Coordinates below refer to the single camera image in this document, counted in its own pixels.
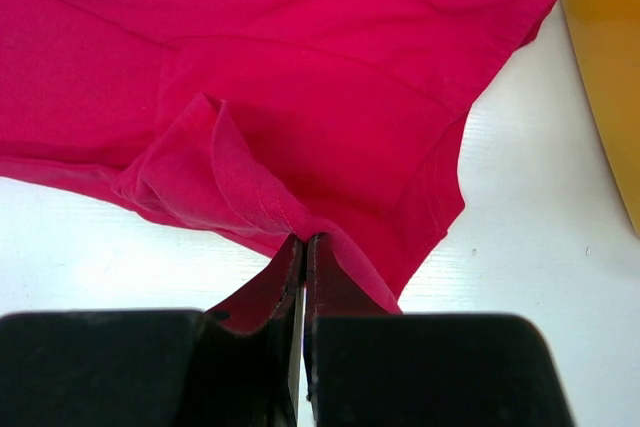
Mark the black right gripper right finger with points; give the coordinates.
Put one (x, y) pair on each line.
(368, 367)

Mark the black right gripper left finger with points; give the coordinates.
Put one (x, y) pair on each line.
(236, 364)

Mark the red t shirt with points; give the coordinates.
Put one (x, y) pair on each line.
(261, 119)

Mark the yellow plastic basket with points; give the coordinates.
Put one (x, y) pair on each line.
(605, 39)

